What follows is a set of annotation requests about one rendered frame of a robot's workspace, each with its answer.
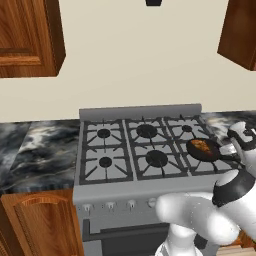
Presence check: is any grey stove range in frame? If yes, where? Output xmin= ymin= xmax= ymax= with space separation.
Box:
xmin=72 ymin=103 xmax=222 ymax=256

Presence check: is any brown croissant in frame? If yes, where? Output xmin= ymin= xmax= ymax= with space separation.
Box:
xmin=190 ymin=139 xmax=215 ymax=158

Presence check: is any black frying pan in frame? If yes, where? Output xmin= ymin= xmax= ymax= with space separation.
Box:
xmin=185 ymin=137 xmax=244 ymax=165

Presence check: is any grey oven door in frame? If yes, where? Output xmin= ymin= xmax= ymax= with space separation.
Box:
xmin=81 ymin=219 xmax=214 ymax=256

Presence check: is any black range hood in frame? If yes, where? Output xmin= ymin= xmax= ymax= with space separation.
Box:
xmin=145 ymin=0 xmax=164 ymax=7

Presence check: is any wooden base cupboard door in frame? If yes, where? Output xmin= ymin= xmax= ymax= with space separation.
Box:
xmin=0 ymin=189 xmax=85 ymax=256

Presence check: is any wooden base cupboard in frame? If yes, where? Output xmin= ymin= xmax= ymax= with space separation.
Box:
xmin=216 ymin=230 xmax=256 ymax=256

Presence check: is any dark oven door handle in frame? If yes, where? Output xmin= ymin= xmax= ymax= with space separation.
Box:
xmin=82 ymin=219 xmax=172 ymax=243

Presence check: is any wooden wall cupboard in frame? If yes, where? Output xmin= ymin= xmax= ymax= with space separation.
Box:
xmin=0 ymin=0 xmax=67 ymax=80
xmin=216 ymin=0 xmax=256 ymax=72

